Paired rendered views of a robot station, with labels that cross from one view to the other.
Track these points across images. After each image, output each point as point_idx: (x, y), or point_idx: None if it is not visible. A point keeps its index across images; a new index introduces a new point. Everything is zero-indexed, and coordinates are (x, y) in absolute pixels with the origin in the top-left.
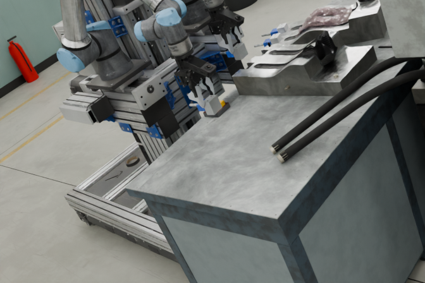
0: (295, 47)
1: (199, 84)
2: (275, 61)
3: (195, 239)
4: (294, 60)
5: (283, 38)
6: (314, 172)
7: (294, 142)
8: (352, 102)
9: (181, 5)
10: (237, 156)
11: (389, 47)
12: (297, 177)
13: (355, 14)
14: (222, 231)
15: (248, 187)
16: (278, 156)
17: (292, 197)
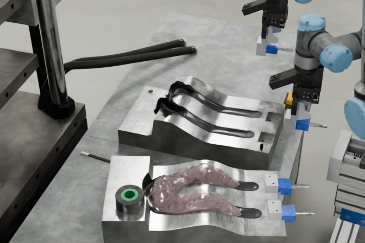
0: (218, 138)
1: (276, 36)
2: (234, 118)
3: None
4: (193, 83)
5: (263, 191)
6: (153, 35)
7: (180, 59)
8: (125, 52)
9: None
10: (229, 53)
11: (106, 159)
12: (165, 33)
13: (141, 164)
14: None
15: (201, 30)
16: (183, 38)
17: (163, 22)
